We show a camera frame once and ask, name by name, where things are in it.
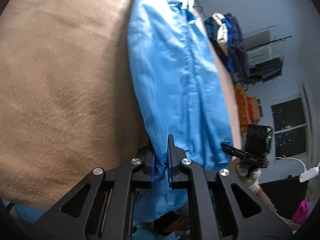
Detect black panel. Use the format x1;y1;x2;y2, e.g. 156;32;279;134
260;177;308;220

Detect person's right forearm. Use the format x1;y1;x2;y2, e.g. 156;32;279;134
257;185;293;228

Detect pile of clothes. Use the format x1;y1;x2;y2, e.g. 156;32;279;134
204;12;250;80

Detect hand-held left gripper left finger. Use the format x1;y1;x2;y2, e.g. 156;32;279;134
32;147;157;240

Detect window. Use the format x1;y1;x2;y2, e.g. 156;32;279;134
271;96;308;159

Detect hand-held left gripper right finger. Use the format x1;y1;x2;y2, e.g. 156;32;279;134
167;134;293;240

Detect blue zip coat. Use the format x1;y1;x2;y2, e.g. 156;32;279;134
126;0;234;224

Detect pink bag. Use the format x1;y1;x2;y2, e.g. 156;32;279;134
291;199;310;224

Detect orange box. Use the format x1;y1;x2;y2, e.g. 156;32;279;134
234;85;263;130

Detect white cable with adapter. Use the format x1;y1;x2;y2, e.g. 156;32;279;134
267;156;320;183

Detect person's right hand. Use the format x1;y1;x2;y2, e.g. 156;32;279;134
235;162;262;190

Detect white striped cloth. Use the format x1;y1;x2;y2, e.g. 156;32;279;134
246;44;273;67

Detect tan blanket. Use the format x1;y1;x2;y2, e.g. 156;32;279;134
0;0;244;212

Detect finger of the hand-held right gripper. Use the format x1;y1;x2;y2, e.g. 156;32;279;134
221;143;247;159

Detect black clothes rack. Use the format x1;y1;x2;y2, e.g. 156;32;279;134
235;25;293;85

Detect dark hanging clothes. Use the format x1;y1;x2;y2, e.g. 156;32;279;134
250;57;284;83

